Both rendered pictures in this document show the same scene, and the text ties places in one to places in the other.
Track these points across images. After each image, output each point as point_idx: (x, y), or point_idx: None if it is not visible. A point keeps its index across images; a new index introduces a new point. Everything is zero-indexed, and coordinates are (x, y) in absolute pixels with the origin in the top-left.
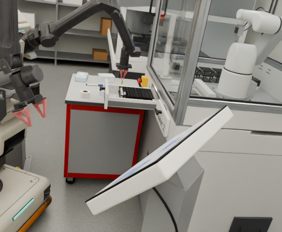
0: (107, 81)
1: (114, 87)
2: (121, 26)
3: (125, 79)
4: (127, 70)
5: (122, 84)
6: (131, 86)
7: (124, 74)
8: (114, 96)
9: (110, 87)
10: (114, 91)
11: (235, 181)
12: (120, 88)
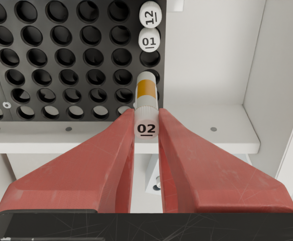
0: None
1: (193, 129)
2: None
3: None
4: (1, 205)
5: (138, 76)
6: (49, 145)
7: (113, 136)
8: (197, 37)
9: (227, 127)
10: (183, 109)
11: None
12: (159, 60)
